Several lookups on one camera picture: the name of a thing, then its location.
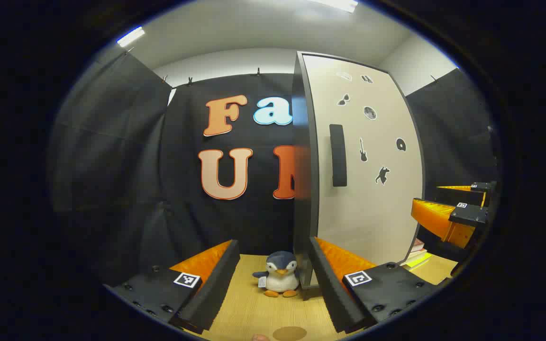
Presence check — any white cabinet door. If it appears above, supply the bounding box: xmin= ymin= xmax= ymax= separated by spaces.
xmin=301 ymin=53 xmax=426 ymax=288

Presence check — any dark grey cabinet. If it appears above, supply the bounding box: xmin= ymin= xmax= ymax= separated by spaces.
xmin=291 ymin=51 xmax=321 ymax=290

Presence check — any black backdrop cloth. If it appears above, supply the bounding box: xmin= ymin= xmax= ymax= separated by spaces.
xmin=49 ymin=51 xmax=500 ymax=285

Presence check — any penguin plush toy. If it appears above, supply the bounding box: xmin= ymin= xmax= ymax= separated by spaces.
xmin=252 ymin=251 xmax=300 ymax=298

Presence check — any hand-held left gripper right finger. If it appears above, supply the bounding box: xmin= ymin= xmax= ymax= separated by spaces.
xmin=308 ymin=236 xmax=440 ymax=334

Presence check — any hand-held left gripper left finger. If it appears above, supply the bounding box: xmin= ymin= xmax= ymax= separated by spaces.
xmin=104 ymin=239 xmax=241 ymax=336

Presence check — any stack of books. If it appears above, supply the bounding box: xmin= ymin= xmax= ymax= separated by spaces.
xmin=399 ymin=239 xmax=432 ymax=271

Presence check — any black cabinet door handle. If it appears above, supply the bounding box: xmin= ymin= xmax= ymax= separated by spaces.
xmin=329 ymin=124 xmax=348 ymax=188

